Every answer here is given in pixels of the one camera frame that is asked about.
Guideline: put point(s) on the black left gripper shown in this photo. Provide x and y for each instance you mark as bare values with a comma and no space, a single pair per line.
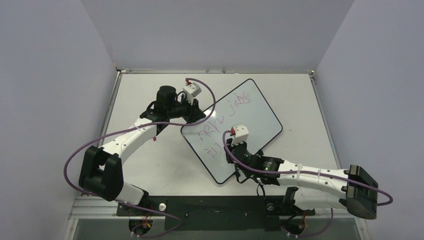
194,113

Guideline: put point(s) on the aluminium front rail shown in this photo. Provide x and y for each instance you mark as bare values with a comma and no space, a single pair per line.
89,207

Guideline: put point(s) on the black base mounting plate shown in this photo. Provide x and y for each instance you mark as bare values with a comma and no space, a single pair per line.
220,213

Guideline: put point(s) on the black framed whiteboard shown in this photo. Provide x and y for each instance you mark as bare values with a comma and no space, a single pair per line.
244,105

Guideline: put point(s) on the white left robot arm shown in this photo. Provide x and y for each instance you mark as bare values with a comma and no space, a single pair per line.
102,167

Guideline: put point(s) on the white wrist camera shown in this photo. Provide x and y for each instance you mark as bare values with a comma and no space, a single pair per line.
240,134
191,91

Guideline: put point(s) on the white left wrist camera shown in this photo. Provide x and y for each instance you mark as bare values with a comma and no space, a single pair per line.
191,91

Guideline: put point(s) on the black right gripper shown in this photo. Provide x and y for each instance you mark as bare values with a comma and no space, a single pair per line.
236,151

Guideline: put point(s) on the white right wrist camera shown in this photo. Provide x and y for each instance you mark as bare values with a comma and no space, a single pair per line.
240,134

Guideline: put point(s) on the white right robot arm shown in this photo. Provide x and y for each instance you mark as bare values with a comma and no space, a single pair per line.
351,189

